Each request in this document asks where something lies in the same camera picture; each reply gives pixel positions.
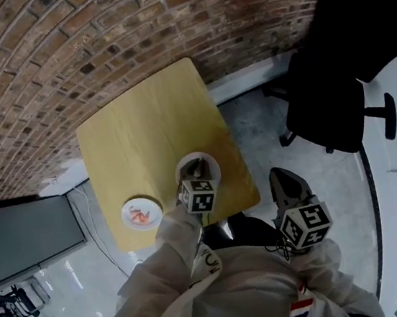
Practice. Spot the person's left forearm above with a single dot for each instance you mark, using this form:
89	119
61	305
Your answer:
176	237

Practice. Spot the shrimp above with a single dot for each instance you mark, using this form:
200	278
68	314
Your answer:
144	218
136	211

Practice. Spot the black high-back office chair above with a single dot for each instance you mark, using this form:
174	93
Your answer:
339	99

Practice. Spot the person's cream jacket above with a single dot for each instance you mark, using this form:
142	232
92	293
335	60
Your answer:
245	293

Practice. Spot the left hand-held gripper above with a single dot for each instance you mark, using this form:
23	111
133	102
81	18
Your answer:
200	197

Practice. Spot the grey partition panel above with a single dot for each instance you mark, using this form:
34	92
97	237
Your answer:
24	238

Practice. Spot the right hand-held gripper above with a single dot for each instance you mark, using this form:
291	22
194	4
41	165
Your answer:
305	225

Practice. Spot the person's black trousers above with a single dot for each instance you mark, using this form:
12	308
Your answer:
251	230

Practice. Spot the large white plate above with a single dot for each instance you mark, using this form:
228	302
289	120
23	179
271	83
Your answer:
156	210

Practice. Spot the person's right forearm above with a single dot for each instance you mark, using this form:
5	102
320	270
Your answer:
317	265

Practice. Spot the white plate with shrimp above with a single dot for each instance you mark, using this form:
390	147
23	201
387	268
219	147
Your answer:
215	168

